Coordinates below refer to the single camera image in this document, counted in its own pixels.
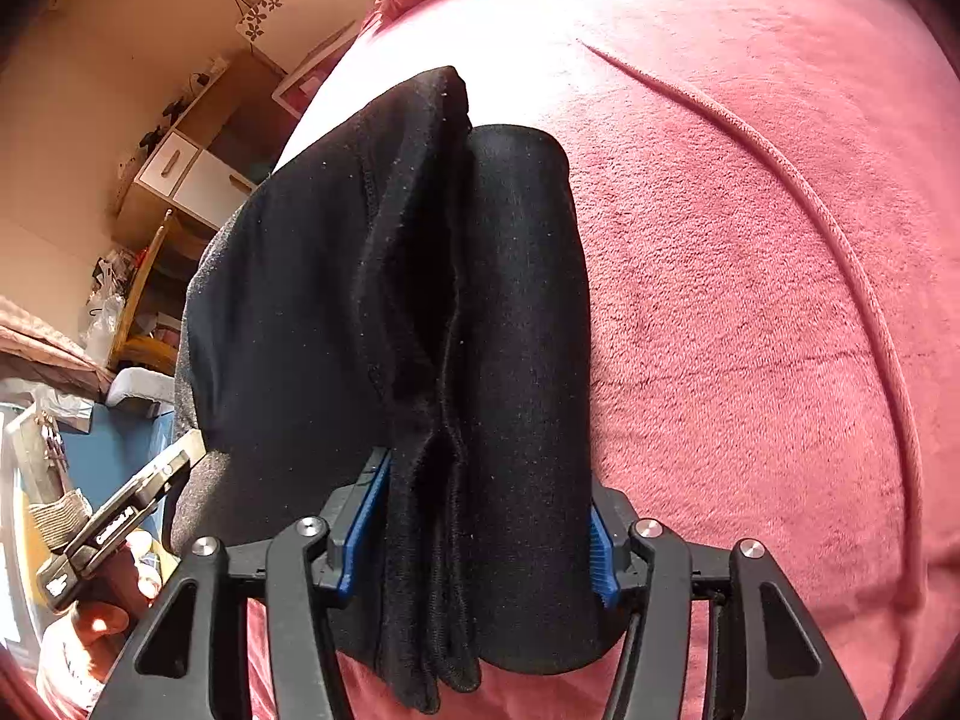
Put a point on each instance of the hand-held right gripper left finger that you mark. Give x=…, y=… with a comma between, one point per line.
x=364, y=532

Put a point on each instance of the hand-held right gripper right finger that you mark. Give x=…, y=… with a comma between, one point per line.
x=604, y=562

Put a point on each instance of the black pants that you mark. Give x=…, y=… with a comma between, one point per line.
x=510, y=315

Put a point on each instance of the person's left hand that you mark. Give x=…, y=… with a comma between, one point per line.
x=97, y=619

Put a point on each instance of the woven straw basket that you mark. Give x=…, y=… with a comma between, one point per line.
x=60, y=517

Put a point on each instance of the blue cloth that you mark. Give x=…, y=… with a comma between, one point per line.
x=112, y=450

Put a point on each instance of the brown quilt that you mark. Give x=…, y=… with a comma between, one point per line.
x=37, y=341

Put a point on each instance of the clear plastic bag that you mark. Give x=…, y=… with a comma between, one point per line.
x=105, y=315

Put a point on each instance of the wooden cane chair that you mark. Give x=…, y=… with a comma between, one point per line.
x=139, y=292

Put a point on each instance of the pink fleece blanket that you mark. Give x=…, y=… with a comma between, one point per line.
x=750, y=315

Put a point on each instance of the wooden desk with white drawers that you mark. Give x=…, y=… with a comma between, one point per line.
x=217, y=112

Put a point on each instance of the white cabinet with flower decal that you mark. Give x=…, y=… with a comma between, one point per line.
x=300, y=22

